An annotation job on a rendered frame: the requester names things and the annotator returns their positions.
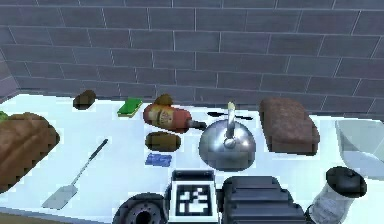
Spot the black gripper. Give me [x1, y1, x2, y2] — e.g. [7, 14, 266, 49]
[112, 192, 170, 224]

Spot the blue credit card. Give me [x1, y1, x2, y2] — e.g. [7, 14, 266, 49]
[144, 153, 173, 168]

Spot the red sauce bottle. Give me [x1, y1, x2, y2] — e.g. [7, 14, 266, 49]
[142, 103, 208, 134]

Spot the green sponge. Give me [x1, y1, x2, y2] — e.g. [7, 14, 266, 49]
[116, 97, 144, 118]

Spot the silver kettle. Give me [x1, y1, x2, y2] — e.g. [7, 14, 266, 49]
[198, 101, 257, 173]

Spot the brown bread loaf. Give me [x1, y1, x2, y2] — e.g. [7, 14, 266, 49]
[258, 97, 321, 156]
[0, 112, 61, 194]

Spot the pepper shaker black cap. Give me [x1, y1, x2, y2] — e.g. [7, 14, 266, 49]
[304, 165, 368, 224]

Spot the silver spatula black handle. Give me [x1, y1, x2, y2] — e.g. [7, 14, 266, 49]
[41, 138, 110, 211]

